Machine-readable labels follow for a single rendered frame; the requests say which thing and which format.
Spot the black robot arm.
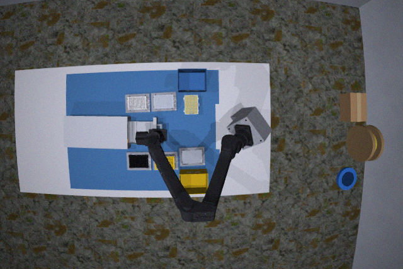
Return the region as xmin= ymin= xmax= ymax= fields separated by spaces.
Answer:
xmin=135 ymin=124 xmax=254 ymax=222

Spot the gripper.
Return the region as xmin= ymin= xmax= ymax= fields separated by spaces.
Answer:
xmin=149 ymin=129 xmax=167 ymax=141

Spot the blue flat mat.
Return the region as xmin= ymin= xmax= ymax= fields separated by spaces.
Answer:
xmin=66 ymin=70 xmax=220 ymax=191

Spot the blue open-top tray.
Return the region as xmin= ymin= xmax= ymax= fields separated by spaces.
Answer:
xmin=178 ymin=69 xmax=207 ymax=93

